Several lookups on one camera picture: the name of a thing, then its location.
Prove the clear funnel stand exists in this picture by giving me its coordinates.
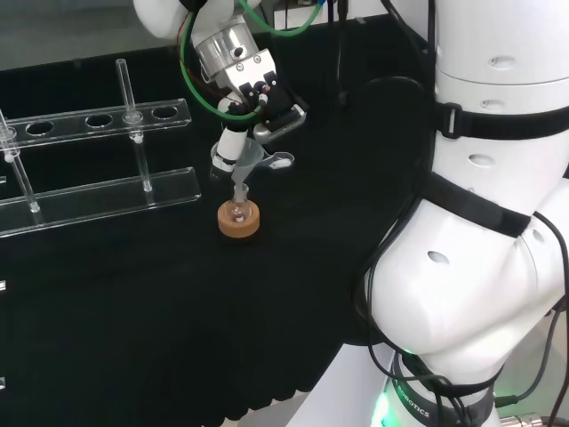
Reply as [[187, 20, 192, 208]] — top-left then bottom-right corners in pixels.
[[0, 59, 204, 238]]

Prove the cork ring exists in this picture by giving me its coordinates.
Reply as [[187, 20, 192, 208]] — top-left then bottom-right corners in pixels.
[[217, 199, 261, 240]]

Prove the green cable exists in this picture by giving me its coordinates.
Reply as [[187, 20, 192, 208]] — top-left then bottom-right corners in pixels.
[[179, 0, 322, 122]]

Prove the glass round-bottom flask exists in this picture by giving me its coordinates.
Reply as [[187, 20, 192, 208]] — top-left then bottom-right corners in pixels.
[[224, 186, 251, 223]]

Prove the black cloth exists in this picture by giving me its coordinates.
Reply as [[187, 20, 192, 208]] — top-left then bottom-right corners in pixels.
[[0, 12, 439, 422]]

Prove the clear plastic funnel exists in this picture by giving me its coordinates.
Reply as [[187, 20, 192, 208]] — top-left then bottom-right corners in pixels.
[[229, 140, 268, 202]]

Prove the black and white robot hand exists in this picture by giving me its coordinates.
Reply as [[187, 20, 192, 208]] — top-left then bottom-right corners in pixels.
[[211, 49, 296, 179]]

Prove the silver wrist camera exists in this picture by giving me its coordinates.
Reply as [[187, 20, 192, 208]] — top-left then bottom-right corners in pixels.
[[252, 104, 309, 145]]

